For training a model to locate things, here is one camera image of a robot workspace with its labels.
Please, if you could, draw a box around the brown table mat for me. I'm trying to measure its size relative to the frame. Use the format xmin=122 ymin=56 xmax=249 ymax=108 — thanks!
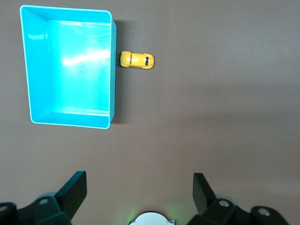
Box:
xmin=0 ymin=0 xmax=300 ymax=225

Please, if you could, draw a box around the turquoise plastic bin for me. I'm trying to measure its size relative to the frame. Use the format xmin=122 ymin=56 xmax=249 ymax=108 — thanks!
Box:
xmin=19 ymin=4 xmax=117 ymax=130

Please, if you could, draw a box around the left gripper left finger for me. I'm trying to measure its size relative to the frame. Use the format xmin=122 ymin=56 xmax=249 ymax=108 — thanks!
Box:
xmin=0 ymin=170 xmax=88 ymax=225

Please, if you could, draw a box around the yellow beetle toy car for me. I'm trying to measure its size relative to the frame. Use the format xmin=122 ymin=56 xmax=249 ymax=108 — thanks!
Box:
xmin=120 ymin=51 xmax=156 ymax=70

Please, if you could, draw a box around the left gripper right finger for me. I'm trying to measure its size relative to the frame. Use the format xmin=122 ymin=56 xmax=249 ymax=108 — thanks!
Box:
xmin=188 ymin=172 xmax=290 ymax=225

